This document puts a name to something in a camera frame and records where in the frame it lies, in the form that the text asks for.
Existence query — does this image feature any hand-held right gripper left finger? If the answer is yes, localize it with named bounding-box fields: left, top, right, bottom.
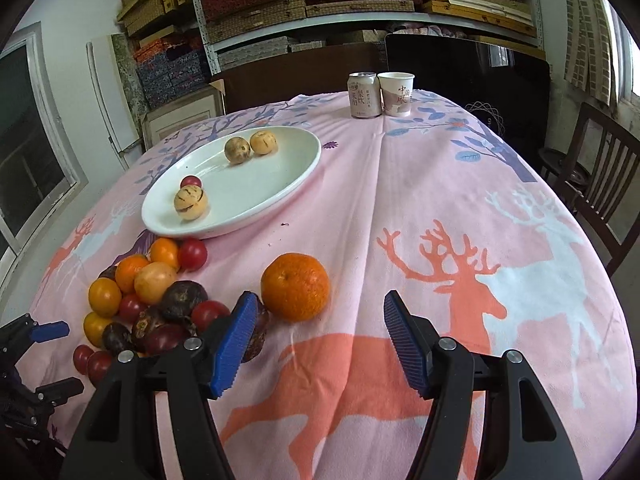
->
left=59, top=290, right=259, bottom=480

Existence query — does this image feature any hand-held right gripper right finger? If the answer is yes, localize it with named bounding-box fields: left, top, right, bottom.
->
left=382, top=290, right=583, bottom=480

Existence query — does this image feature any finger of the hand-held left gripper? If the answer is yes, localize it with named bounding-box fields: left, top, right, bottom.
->
left=35, top=376, right=85, bottom=405
left=0, top=314, right=70, bottom=368

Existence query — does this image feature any white oval plate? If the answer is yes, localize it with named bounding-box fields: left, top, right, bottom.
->
left=141, top=126, right=322, bottom=240

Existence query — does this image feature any large orange mandarin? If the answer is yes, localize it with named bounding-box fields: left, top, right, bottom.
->
left=260, top=253, right=332, bottom=323

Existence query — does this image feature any yellow streaked round fruit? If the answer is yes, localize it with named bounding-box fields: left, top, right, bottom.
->
left=249, top=130, right=279, bottom=156
left=223, top=137, right=251, bottom=165
left=173, top=184, right=209, bottom=221

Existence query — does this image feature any white framed window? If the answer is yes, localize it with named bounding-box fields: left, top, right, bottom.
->
left=0, top=22, right=90, bottom=266

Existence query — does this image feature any white board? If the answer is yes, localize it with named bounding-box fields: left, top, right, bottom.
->
left=86, top=40, right=146, bottom=168

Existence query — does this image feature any white paper cup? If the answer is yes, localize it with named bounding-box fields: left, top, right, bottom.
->
left=377, top=72, right=416, bottom=118

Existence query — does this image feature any pale drink can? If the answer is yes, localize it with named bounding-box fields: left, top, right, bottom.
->
left=348, top=72, right=383, bottom=119

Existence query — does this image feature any brown wooden board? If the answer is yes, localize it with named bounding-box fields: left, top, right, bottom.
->
left=210, top=42, right=388, bottom=116

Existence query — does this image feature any grey stone slab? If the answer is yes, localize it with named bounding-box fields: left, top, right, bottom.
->
left=110, top=33, right=151, bottom=151

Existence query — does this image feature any black glass panel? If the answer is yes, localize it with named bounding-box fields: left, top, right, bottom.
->
left=384, top=34, right=552, bottom=153

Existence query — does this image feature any dark wooden chair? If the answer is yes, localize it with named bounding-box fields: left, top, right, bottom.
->
left=537, top=101, right=640, bottom=278

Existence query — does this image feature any stack of blue patterned boxes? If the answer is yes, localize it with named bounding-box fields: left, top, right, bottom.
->
left=134, top=40, right=211, bottom=110

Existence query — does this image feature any pink floral cloth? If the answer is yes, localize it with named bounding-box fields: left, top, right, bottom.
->
left=392, top=24, right=473, bottom=40

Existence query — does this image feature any white metal shelf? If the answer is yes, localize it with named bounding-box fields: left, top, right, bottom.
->
left=185, top=0, right=546, bottom=78

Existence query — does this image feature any stack of woven boxes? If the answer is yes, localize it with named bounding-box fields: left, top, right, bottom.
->
left=192, top=0, right=536, bottom=56

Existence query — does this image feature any stack of yellow boxes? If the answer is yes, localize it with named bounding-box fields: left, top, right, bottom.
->
left=117, top=0, right=191, bottom=36

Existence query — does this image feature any beige patterned curtain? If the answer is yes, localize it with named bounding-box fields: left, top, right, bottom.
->
left=564, top=0, right=621, bottom=106

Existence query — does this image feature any wooden picture frame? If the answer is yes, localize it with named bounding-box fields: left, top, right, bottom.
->
left=141, top=80, right=227, bottom=153

